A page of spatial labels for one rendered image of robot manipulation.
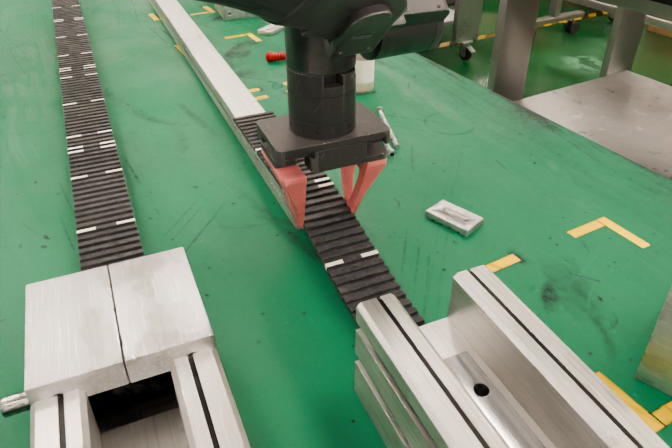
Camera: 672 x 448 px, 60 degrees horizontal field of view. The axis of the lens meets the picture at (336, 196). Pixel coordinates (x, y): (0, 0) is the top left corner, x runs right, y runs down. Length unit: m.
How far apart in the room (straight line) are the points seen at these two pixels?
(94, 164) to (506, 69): 1.80
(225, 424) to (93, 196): 0.35
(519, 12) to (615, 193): 1.56
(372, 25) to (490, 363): 0.23
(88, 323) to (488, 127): 0.58
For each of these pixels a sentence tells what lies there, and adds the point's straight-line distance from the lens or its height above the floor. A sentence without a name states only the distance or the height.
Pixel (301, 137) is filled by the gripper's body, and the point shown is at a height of 0.90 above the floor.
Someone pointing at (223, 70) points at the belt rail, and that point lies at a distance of 0.90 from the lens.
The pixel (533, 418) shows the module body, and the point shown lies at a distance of 0.39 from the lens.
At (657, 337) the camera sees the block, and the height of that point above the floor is 0.82.
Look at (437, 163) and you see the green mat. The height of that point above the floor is 0.78.
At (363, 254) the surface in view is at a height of 0.80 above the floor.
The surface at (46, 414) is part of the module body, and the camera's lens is 0.36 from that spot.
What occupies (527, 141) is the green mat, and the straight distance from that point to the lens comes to 0.78.
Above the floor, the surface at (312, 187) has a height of 0.82.
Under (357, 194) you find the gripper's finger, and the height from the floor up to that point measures 0.83.
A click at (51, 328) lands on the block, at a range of 0.39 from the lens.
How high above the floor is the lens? 1.12
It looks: 33 degrees down
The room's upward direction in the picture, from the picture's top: straight up
